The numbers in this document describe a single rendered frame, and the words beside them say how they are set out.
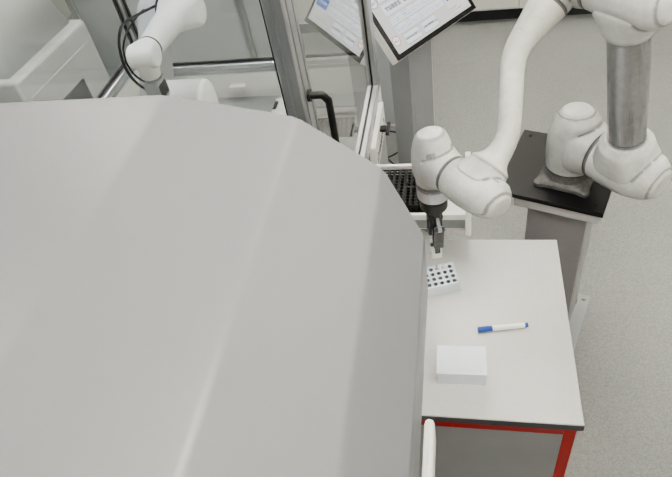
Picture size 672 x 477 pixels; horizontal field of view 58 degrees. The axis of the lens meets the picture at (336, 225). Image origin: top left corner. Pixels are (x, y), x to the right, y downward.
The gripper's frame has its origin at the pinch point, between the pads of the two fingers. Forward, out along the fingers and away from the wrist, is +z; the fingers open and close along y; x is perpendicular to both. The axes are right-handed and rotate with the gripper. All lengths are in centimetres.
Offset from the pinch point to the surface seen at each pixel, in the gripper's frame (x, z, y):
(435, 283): 1.6, 10.0, -5.1
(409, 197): 2.7, -1.0, 22.3
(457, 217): -9.6, 0.7, 11.0
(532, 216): -41, 24, 27
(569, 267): -53, 45, 18
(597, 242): -91, 89, 64
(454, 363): 4.0, 7.8, -34.2
